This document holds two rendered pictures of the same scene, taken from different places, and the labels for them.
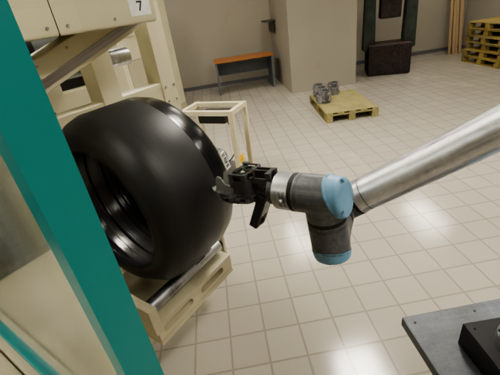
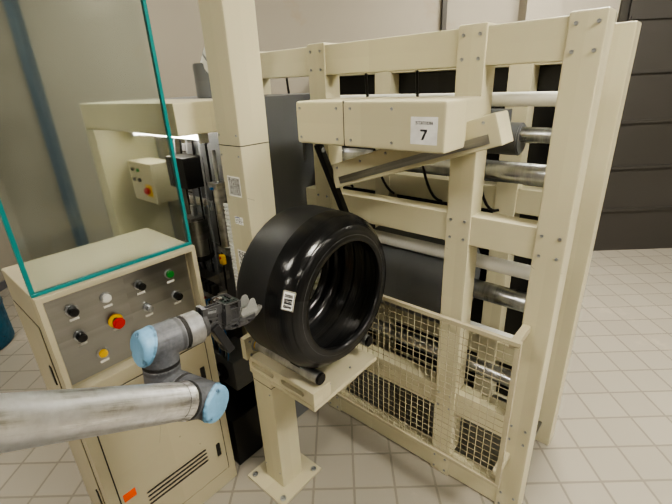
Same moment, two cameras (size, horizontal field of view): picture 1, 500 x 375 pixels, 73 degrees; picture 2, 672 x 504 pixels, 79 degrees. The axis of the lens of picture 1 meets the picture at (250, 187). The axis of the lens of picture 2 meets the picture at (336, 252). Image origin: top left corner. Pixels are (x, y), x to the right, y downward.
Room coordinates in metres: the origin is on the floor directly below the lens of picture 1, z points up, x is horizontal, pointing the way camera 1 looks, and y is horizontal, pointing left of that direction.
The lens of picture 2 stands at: (1.14, -0.99, 1.84)
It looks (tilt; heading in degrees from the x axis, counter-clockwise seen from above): 23 degrees down; 94
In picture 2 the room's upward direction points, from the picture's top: 3 degrees counter-clockwise
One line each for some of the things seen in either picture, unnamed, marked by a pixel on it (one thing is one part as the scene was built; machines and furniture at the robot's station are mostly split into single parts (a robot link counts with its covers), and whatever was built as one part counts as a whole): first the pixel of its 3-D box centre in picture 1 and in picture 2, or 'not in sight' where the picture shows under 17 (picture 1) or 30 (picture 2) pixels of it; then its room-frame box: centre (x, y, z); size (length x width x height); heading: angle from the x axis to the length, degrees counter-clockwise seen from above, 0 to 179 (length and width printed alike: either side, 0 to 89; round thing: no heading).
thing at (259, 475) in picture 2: not in sight; (284, 471); (0.72, 0.50, 0.01); 0.27 x 0.27 x 0.02; 52
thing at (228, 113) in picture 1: (219, 143); not in sight; (3.35, 0.25, 0.40); 0.60 x 0.35 x 0.80; 63
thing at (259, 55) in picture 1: (244, 72); not in sight; (7.61, -0.25, 0.33); 1.24 x 0.64 x 0.66; 93
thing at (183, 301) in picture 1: (189, 289); (287, 373); (0.85, 0.25, 0.83); 0.36 x 0.09 x 0.06; 142
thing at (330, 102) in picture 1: (341, 98); not in sight; (5.15, -1.61, 0.16); 1.20 x 0.80 x 0.33; 2
